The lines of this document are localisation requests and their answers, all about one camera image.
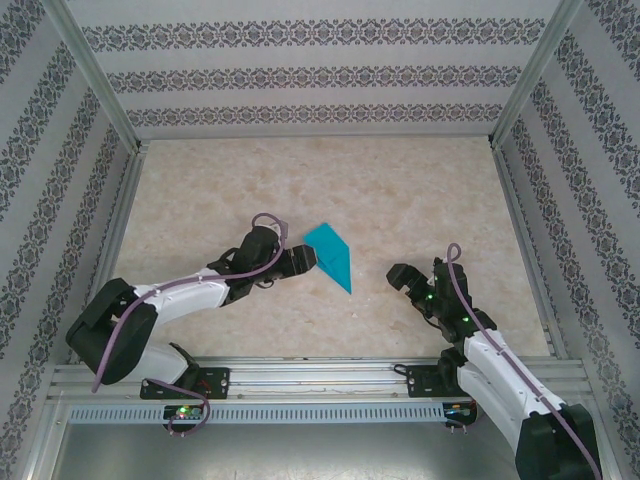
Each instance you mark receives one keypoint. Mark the blue paper sheet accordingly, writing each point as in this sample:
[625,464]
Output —
[335,255]

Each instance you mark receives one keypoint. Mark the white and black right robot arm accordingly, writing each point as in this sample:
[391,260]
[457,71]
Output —
[500,390]

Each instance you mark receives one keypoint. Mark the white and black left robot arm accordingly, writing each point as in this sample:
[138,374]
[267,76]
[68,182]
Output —
[190,295]

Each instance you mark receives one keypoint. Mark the grey metal sheet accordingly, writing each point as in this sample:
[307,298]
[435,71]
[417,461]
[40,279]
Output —
[320,450]

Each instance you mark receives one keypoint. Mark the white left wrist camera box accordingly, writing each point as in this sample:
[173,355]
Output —
[272,229]

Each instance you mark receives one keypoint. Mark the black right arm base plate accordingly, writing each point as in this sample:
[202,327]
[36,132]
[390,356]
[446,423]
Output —
[425,382]

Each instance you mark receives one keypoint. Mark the aluminium mounting rail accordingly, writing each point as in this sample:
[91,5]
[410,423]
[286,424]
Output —
[310,380]

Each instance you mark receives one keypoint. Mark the aluminium side rail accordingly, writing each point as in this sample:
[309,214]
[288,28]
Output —
[513,200]
[121,210]

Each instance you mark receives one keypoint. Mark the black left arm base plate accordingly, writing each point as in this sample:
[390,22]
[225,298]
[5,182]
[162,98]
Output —
[220,382]

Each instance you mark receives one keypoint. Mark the aluminium frame post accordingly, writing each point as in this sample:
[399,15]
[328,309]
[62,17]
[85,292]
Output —
[97,75]
[532,75]

